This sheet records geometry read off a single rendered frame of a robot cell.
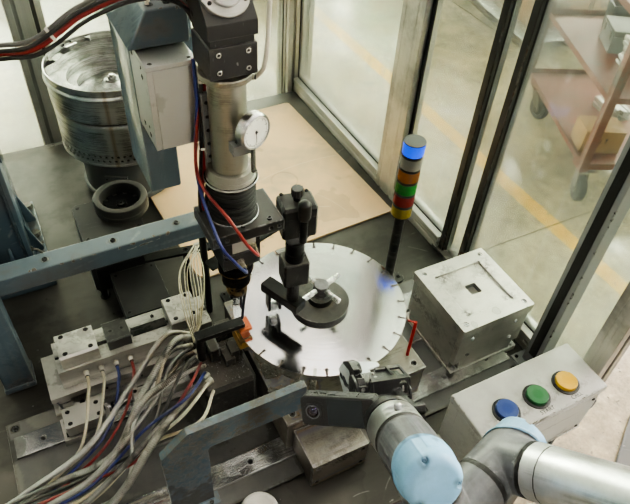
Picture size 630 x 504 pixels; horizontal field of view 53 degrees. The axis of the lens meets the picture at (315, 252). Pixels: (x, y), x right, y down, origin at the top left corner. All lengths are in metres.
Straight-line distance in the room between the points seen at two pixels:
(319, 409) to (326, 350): 0.23
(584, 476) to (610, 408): 1.64
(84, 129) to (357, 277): 0.74
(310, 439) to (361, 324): 0.23
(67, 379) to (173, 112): 0.63
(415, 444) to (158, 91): 0.53
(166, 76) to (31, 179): 1.11
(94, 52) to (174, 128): 0.90
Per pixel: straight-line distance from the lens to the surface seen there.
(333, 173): 1.82
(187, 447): 1.03
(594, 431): 2.39
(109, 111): 1.54
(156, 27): 0.85
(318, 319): 1.16
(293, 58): 2.15
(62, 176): 1.89
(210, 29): 0.75
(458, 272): 1.38
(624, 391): 2.53
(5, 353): 1.33
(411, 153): 1.26
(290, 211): 0.93
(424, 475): 0.76
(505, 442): 0.90
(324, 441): 1.19
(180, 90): 0.85
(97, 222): 1.43
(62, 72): 1.68
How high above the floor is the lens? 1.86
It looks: 45 degrees down
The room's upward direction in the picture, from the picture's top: 4 degrees clockwise
